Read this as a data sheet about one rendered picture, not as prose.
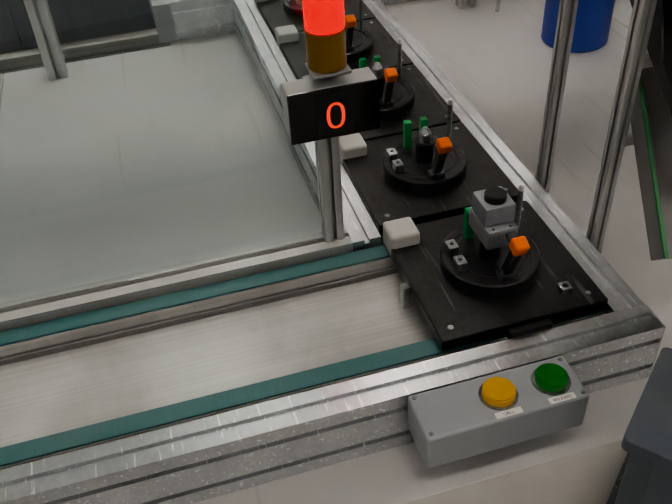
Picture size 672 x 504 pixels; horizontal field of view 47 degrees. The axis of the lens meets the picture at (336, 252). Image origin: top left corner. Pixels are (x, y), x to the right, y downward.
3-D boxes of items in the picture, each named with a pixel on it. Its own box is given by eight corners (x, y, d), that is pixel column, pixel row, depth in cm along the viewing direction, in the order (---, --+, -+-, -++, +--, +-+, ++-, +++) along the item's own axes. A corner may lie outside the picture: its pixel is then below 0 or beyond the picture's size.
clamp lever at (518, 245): (516, 275, 105) (531, 247, 98) (502, 278, 104) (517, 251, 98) (506, 252, 106) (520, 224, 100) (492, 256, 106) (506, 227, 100)
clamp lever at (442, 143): (444, 174, 124) (453, 145, 117) (432, 176, 123) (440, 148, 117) (436, 156, 125) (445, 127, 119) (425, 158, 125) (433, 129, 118)
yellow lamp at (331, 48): (351, 69, 96) (350, 32, 93) (313, 76, 95) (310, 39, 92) (340, 52, 100) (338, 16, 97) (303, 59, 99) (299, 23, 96)
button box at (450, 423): (583, 425, 97) (591, 393, 93) (426, 470, 93) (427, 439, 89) (556, 384, 102) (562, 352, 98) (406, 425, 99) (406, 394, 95)
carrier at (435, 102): (460, 129, 143) (464, 67, 135) (335, 154, 138) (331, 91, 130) (414, 72, 161) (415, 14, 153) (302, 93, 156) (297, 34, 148)
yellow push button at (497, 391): (520, 407, 93) (522, 396, 92) (489, 415, 93) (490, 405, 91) (505, 383, 96) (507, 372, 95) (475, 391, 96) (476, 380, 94)
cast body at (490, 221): (516, 244, 105) (522, 202, 101) (486, 251, 105) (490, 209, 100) (490, 209, 112) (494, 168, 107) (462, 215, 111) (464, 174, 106)
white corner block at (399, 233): (420, 253, 116) (421, 232, 114) (391, 260, 116) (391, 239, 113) (409, 235, 120) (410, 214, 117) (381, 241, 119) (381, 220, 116)
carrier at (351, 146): (521, 204, 124) (529, 137, 116) (379, 236, 120) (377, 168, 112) (461, 130, 142) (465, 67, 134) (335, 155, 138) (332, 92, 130)
